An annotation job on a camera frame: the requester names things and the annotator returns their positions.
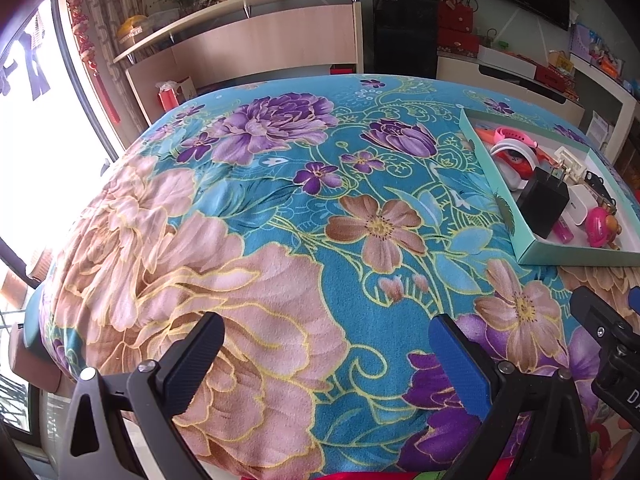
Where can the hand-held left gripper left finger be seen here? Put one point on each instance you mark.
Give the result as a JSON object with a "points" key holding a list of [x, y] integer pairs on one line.
{"points": [[197, 360]]}

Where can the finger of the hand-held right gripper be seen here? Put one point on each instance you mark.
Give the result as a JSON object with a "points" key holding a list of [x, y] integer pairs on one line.
{"points": [[597, 312]]}

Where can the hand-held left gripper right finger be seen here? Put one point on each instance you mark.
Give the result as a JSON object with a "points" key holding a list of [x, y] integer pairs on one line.
{"points": [[457, 365]]}

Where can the teal cardboard box lid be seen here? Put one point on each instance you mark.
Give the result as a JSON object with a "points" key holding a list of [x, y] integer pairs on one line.
{"points": [[575, 255]]}

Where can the pink toy figure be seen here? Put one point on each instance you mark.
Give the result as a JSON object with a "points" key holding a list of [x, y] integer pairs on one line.
{"points": [[600, 225]]}

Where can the pink lighter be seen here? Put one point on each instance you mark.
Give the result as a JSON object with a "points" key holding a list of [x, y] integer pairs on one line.
{"points": [[562, 229]]}

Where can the white charger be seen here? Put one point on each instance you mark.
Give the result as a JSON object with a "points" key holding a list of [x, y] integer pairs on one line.
{"points": [[581, 205]]}

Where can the black charger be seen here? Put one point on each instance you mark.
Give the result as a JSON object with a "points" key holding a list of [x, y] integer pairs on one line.
{"points": [[542, 205]]}

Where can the cream folding phone stand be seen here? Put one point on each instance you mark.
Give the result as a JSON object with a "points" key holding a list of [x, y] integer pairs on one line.
{"points": [[570, 160]]}

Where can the white watch band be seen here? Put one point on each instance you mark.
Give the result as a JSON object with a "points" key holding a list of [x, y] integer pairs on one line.
{"points": [[501, 151]]}

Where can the pink watch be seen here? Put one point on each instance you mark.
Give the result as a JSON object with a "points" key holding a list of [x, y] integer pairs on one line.
{"points": [[512, 135]]}

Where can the salmon orange case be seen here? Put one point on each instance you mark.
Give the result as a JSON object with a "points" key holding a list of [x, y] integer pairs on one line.
{"points": [[482, 133]]}

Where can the teal brown chair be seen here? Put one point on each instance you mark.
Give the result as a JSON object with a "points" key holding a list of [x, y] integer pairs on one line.
{"points": [[34, 340]]}

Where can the floral blanket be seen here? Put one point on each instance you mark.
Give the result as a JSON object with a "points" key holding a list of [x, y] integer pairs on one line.
{"points": [[280, 200]]}

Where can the red flat box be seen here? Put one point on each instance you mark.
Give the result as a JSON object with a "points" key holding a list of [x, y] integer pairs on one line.
{"points": [[557, 77]]}

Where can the white television cabinet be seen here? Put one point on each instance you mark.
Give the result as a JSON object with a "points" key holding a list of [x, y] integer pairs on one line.
{"points": [[500, 82]]}

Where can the red tissue pack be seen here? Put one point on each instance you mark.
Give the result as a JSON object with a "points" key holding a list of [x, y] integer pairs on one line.
{"points": [[167, 96]]}

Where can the white carton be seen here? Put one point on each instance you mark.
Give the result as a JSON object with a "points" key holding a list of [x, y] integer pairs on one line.
{"points": [[186, 89]]}

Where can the white flat box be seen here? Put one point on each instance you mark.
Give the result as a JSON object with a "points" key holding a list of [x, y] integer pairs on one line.
{"points": [[505, 57]]}

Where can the red gift box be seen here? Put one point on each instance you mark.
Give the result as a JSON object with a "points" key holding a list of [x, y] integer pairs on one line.
{"points": [[457, 42]]}

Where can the small red box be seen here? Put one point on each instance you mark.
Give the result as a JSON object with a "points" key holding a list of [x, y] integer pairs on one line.
{"points": [[342, 69]]}

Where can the light wood shelf unit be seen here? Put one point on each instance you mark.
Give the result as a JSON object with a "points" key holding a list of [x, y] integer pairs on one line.
{"points": [[260, 45]]}

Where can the red gift bag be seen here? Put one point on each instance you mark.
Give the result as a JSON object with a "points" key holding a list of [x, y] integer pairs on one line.
{"points": [[455, 15]]}

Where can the red hanging ornament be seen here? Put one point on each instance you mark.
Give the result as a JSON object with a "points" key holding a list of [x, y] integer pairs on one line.
{"points": [[87, 45]]}

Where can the dark hanging trousers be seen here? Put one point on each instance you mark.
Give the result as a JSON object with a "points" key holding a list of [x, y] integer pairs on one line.
{"points": [[30, 70]]}

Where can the yellow container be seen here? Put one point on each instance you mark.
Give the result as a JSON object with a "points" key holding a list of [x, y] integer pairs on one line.
{"points": [[131, 27]]}

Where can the black speaker cabinet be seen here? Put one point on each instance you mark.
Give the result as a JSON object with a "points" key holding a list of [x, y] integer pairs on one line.
{"points": [[405, 30]]}

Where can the patterned curtain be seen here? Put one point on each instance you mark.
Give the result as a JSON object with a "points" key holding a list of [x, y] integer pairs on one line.
{"points": [[107, 20]]}

